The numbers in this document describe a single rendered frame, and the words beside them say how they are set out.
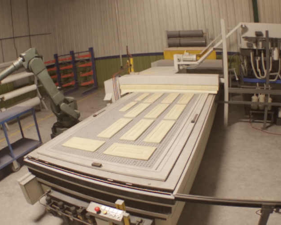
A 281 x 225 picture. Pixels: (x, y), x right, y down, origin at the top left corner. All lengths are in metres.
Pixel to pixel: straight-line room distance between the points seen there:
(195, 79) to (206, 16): 4.63
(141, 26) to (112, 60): 2.11
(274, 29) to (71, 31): 9.28
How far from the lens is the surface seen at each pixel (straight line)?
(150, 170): 2.00
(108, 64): 10.29
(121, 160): 2.20
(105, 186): 1.99
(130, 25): 9.66
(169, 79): 4.66
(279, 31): 5.50
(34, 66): 3.59
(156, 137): 2.58
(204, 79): 4.51
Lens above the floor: 1.96
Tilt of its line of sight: 18 degrees down
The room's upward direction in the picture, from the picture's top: 6 degrees counter-clockwise
